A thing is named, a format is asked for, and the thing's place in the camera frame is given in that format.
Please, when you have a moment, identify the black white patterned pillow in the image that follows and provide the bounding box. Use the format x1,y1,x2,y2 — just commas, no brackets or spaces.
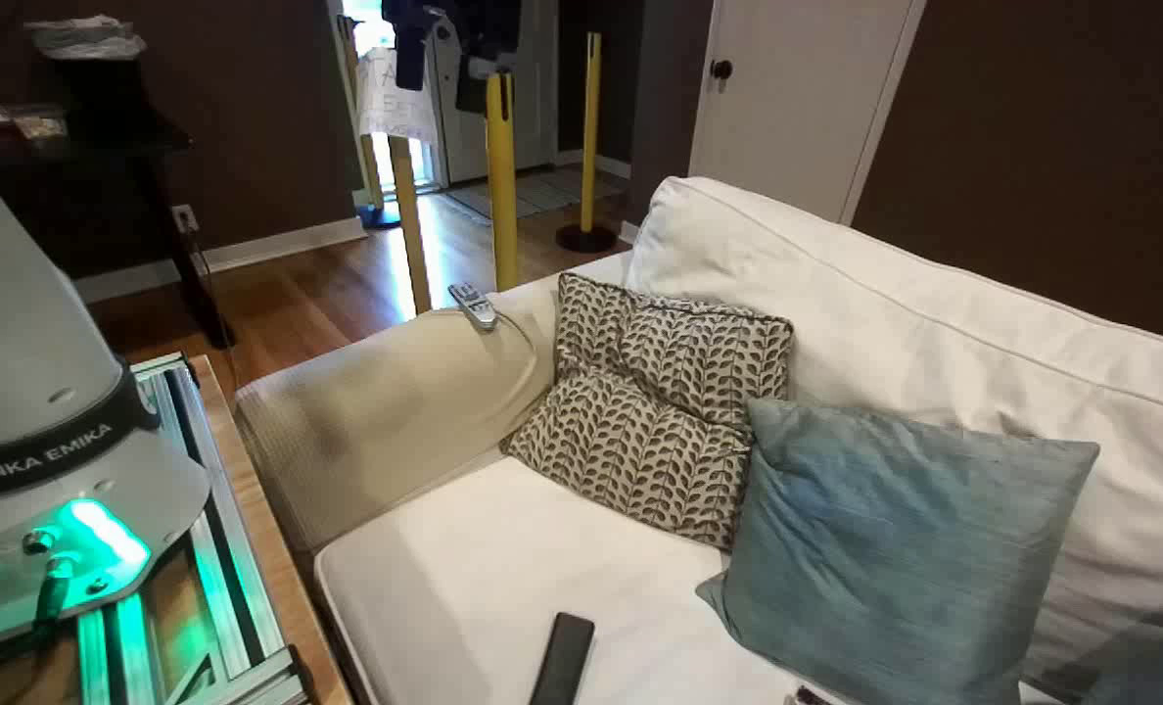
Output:
506,274,795,547

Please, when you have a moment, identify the black remote control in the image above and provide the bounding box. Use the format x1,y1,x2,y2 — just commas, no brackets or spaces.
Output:
528,612,596,705

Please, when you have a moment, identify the white couch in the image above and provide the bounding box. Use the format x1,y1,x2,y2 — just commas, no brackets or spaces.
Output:
299,175,1163,705

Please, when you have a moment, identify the wooden post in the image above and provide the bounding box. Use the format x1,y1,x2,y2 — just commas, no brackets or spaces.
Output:
387,137,430,313

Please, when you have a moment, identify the yellow post front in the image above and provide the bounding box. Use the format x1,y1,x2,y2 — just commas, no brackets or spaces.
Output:
485,70,519,291

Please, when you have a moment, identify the yellow post with base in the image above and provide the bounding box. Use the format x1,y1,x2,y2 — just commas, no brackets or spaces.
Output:
556,30,616,253

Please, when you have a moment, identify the white door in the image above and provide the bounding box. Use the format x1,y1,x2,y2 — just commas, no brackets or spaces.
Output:
690,0,927,224

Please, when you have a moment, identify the beige armrest cover cloth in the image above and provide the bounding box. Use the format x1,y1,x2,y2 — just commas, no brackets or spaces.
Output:
235,308,556,555

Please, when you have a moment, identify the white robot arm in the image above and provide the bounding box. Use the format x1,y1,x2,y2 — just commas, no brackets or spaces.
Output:
0,195,207,643

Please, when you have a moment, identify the teal velvet pillow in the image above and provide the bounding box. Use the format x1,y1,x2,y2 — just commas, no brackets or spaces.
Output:
703,400,1097,705

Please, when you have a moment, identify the silver remote control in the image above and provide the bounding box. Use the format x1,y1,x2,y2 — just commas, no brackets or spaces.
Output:
452,283,502,333

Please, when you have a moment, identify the dark side table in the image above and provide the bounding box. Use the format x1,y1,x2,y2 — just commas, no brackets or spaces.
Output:
0,58,235,348

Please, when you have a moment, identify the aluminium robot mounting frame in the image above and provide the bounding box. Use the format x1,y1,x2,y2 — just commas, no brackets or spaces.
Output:
0,353,312,705

